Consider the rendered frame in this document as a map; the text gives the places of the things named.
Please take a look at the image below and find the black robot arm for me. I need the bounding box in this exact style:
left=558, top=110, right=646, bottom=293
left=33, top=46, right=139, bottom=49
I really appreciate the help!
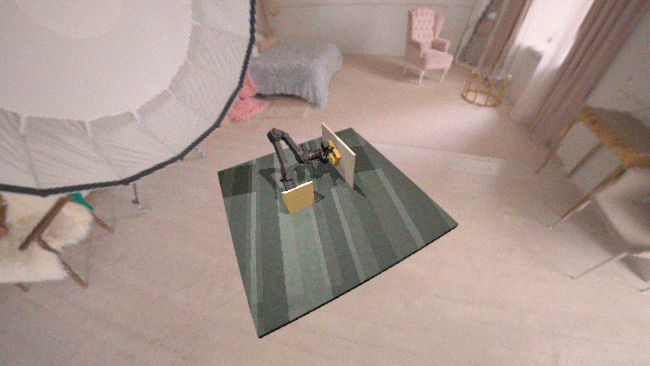
left=267, top=128, right=329, bottom=191

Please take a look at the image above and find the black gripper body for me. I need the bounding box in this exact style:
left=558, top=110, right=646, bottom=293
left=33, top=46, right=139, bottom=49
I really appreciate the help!
left=313, top=141, right=328, bottom=160

